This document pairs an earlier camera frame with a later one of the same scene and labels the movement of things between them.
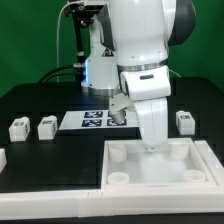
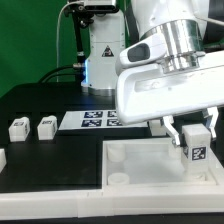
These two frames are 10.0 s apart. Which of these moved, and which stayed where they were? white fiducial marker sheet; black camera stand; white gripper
Moved: white gripper
Stayed: black camera stand; white fiducial marker sheet
